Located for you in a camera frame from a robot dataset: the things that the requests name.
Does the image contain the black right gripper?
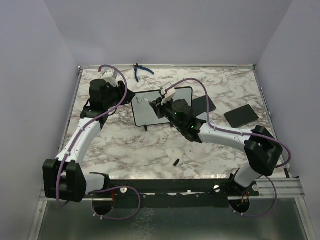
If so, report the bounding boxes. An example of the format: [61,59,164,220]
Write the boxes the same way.
[150,95,184,131]

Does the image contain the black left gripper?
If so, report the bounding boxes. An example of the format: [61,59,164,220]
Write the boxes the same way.
[104,80,136,109]

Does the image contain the black framed whiteboard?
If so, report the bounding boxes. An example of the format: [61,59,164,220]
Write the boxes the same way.
[131,86,193,127]

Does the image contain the black rectangular eraser block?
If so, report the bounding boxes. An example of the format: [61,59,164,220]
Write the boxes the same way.
[191,95,216,117]

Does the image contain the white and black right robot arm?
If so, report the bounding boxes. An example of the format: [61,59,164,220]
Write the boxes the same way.
[149,97,283,196]

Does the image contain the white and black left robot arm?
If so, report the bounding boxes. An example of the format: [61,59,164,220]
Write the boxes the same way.
[42,77,135,203]

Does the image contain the black marker cap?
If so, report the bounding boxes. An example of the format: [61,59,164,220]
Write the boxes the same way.
[173,159,180,167]

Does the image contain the black flat pad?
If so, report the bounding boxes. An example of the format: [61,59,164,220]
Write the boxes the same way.
[224,104,259,128]

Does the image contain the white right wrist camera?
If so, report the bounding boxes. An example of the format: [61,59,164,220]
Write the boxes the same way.
[160,83,176,106]

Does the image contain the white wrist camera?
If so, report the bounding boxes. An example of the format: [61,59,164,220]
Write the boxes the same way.
[160,83,176,106]
[100,68,119,87]

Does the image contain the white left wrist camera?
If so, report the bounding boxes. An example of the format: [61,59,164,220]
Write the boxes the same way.
[100,68,119,87]

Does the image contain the blue handled pliers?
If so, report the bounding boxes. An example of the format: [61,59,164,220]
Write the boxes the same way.
[132,62,155,83]

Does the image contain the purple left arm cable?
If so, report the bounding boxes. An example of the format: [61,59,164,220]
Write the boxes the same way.
[55,64,142,222]

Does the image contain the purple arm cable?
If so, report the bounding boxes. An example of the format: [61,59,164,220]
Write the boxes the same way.
[55,64,142,222]
[164,77,292,218]

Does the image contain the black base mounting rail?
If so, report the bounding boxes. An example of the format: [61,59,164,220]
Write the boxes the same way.
[87,177,259,209]

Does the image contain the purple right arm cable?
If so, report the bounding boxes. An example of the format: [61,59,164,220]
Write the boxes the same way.
[164,77,292,218]

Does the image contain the aluminium frame profile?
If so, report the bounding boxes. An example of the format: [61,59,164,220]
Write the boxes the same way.
[256,178,305,199]

